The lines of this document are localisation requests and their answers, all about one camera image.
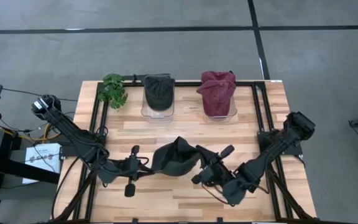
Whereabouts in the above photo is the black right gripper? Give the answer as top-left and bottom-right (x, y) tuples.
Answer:
(191, 144), (236, 187)

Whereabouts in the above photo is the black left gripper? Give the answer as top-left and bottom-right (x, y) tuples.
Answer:
(120, 144), (155, 198)

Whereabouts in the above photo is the dark grey baseball cap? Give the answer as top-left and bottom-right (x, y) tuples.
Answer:
(150, 136), (213, 177)

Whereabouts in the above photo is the black cap with white label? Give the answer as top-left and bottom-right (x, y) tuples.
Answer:
(144, 75), (175, 111)

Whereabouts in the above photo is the clear plastic bin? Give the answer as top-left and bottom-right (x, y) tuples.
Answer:
(140, 73), (176, 123)
(201, 93), (239, 124)

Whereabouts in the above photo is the green leafy plant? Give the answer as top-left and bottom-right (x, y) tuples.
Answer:
(97, 73), (129, 110)

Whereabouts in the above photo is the white printed paper sheet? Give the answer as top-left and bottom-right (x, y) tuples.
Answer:
(22, 142), (62, 185)

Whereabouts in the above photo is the black stand bar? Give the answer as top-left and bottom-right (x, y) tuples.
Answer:
(0, 152), (60, 184)

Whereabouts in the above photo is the black aluminium table frame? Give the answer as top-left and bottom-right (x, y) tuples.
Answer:
(50, 79), (319, 224)

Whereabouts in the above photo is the yellow cable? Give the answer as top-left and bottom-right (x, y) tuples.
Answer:
(0, 122), (63, 141)

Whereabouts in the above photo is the black floor cable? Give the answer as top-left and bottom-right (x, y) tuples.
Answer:
(1, 88), (79, 102)

